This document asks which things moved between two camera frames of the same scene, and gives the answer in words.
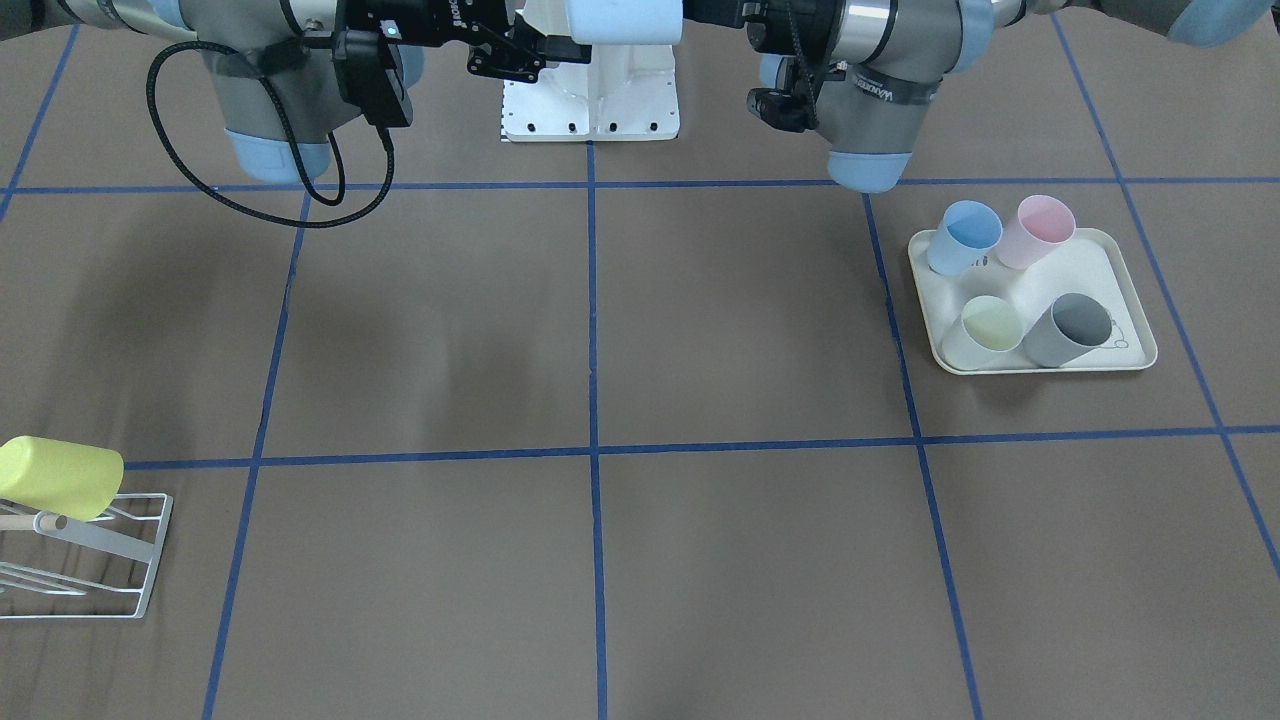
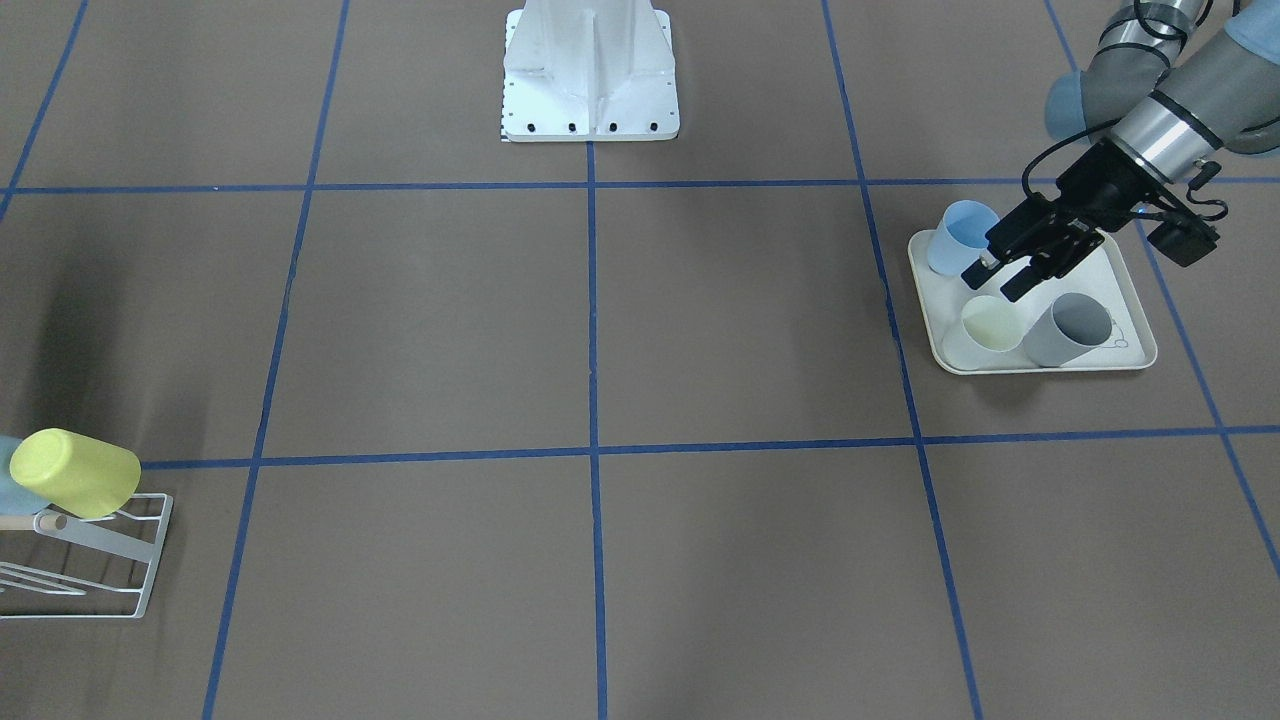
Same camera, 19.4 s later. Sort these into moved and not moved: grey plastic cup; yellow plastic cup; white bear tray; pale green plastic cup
Moved: yellow plastic cup
Not moved: white bear tray; pale green plastic cup; grey plastic cup
